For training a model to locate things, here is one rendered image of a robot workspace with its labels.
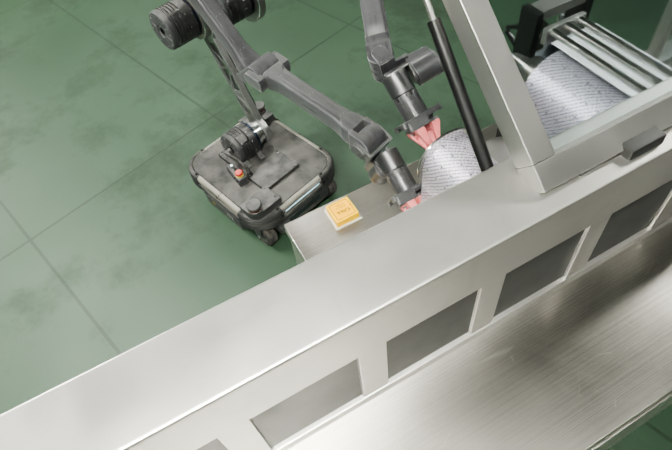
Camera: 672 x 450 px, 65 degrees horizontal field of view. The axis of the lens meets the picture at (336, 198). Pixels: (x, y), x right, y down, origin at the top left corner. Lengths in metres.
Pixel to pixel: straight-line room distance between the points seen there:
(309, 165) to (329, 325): 2.09
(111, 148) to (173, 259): 0.96
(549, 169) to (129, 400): 0.44
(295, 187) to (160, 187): 0.87
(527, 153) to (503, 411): 0.30
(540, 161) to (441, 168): 0.53
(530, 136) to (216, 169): 2.19
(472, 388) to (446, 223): 0.23
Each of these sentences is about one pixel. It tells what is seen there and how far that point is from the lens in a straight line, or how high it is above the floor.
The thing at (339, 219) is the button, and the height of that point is 0.92.
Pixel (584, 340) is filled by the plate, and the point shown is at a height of 1.44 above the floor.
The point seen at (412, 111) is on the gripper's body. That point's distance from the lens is 1.15.
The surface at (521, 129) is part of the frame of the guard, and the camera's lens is 0.55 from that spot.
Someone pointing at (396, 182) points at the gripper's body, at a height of 1.15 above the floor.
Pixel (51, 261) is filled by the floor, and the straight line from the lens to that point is 2.99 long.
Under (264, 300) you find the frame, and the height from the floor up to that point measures 1.65.
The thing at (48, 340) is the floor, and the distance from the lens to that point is 2.74.
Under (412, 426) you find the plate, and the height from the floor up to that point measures 1.44.
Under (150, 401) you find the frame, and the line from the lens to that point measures 0.49.
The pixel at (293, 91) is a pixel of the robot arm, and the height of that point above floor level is 1.23.
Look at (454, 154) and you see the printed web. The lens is 1.07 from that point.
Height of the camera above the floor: 2.08
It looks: 51 degrees down
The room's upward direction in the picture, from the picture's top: 9 degrees counter-clockwise
